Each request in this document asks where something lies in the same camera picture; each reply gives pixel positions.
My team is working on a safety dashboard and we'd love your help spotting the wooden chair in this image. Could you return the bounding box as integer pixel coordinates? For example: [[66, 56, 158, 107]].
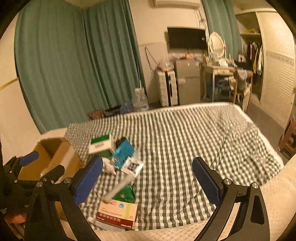
[[228, 68, 253, 113]]

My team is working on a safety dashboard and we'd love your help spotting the small silver sachet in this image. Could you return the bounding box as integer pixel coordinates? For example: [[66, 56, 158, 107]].
[[120, 157, 144, 178]]

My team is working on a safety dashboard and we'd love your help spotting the blue foil packet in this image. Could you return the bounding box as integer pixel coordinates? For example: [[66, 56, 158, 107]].
[[111, 137, 135, 169]]

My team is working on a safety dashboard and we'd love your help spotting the white quilted mattress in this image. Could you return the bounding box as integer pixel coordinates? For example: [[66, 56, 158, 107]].
[[0, 101, 296, 241]]

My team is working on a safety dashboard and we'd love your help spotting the green snack packet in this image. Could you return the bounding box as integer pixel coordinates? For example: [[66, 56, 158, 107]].
[[112, 184, 135, 203]]

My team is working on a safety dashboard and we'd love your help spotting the white cylindrical tube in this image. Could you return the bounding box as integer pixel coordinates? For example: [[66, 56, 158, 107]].
[[102, 174, 135, 203]]

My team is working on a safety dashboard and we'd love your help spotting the oval vanity mirror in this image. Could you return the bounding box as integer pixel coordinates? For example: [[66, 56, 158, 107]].
[[208, 32, 226, 58]]

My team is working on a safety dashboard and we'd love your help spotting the white louvered wardrobe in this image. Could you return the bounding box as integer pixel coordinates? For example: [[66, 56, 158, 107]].
[[236, 8, 295, 127]]

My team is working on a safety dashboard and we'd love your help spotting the green curtain right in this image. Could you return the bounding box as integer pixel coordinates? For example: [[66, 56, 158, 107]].
[[202, 0, 242, 60]]

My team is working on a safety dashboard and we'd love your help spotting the person's left hand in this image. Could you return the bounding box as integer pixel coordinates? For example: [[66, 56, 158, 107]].
[[4, 212, 27, 224]]

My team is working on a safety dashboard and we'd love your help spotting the large water bottle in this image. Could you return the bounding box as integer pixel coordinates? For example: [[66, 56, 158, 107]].
[[132, 88, 149, 112]]

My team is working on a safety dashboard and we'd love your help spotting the brown patterned bag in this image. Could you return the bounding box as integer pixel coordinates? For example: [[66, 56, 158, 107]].
[[87, 109, 105, 121]]

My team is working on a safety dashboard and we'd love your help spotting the green curtain left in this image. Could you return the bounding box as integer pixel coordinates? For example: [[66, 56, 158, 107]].
[[15, 1, 145, 133]]

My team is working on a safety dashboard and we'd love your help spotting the wall mounted television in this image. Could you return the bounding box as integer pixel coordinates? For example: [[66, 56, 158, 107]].
[[167, 27, 207, 50]]

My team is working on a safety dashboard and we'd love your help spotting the white suitcase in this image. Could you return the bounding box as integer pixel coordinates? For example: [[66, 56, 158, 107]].
[[157, 70, 178, 107]]

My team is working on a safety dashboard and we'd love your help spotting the white ointment tube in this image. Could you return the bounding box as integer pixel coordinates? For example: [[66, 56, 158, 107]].
[[87, 217, 108, 230]]

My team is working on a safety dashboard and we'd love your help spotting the white plush toy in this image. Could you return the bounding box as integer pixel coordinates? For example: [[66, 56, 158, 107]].
[[102, 157, 118, 176]]

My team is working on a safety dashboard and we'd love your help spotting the white air conditioner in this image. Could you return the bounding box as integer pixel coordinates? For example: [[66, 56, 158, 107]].
[[153, 0, 201, 9]]

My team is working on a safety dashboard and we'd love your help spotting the green checkered cloth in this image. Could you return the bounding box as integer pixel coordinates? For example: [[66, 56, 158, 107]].
[[65, 103, 283, 230]]

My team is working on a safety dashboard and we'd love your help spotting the grey mini fridge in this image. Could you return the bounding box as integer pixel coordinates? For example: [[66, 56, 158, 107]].
[[175, 59, 201, 105]]

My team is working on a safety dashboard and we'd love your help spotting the green curtain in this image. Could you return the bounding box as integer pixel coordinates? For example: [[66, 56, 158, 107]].
[[15, 1, 145, 133], [202, 0, 242, 60]]

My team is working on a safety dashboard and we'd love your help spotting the white dressing table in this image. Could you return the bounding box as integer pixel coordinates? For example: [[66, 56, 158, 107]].
[[201, 63, 239, 103]]

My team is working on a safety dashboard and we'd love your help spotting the brown cardboard box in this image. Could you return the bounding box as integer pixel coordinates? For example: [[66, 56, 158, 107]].
[[17, 136, 86, 220]]

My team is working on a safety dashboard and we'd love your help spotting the green white carton box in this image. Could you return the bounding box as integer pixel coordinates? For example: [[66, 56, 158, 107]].
[[88, 133, 116, 158]]

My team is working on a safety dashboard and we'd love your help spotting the small wooden stool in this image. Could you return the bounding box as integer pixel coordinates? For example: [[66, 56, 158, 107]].
[[277, 113, 295, 156]]

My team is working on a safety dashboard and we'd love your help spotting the red white medicine box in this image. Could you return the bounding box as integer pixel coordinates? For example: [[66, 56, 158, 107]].
[[96, 199, 138, 230]]

